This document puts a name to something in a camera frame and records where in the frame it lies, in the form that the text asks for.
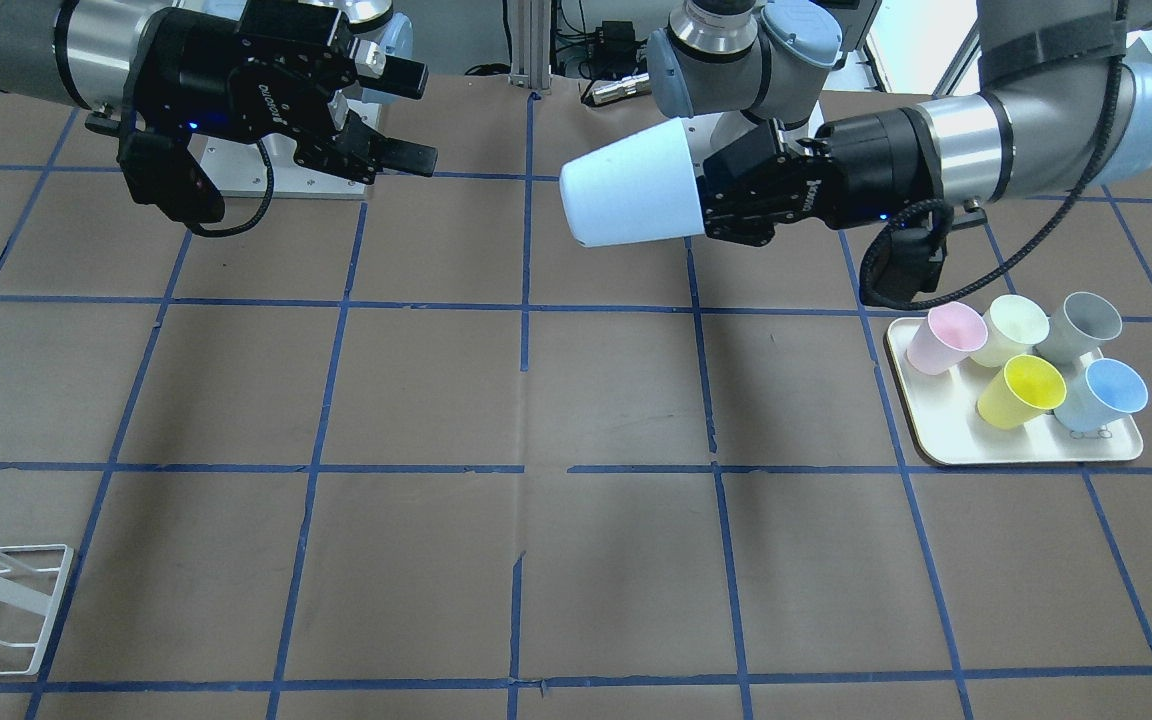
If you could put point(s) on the blue plastic cup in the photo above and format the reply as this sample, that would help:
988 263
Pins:
1107 390

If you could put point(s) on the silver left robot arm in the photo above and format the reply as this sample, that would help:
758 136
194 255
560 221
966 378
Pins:
849 111

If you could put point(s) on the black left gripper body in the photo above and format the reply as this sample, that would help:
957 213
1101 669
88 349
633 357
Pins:
874 160

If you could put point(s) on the light blue ikea cup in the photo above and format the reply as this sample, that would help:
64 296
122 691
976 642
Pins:
640 189

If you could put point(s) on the cream plastic tray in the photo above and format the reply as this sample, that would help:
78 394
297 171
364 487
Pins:
945 423

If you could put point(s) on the pale green plastic cup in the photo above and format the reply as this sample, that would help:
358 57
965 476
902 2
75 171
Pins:
1015 325

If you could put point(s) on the aluminium frame post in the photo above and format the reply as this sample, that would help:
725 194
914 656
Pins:
530 39

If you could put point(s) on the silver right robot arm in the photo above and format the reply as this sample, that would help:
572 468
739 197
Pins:
80 53

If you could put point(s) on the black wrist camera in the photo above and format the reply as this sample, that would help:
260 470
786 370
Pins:
159 170
899 264

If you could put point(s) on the pink plastic cup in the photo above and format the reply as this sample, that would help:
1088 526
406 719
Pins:
946 336

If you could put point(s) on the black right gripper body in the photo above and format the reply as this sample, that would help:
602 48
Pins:
179 70

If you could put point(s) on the yellow plastic cup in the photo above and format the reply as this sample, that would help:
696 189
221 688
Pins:
1024 388

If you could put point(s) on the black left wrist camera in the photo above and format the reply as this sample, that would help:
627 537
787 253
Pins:
899 264

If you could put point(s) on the grey plastic cup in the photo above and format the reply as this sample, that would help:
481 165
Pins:
1082 323

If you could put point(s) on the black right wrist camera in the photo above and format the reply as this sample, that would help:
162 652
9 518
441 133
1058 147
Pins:
159 170

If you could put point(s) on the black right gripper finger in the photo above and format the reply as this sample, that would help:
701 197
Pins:
383 76
359 153

